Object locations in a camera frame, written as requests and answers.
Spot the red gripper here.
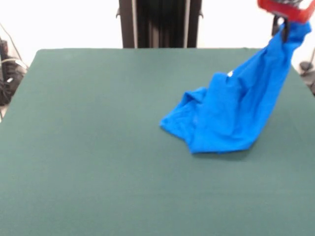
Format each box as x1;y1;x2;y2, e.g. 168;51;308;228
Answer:
257;0;315;41

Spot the blue printed t-shirt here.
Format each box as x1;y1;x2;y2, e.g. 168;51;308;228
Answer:
159;22;313;155

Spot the black chair base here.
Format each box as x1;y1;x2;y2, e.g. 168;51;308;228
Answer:
299;61;315;96

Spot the dark green table cloth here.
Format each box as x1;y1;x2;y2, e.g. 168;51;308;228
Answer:
0;48;315;236

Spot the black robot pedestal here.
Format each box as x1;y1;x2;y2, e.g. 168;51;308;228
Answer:
115;0;204;49

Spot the black cable bundle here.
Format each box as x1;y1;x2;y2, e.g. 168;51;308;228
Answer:
0;36;27;106

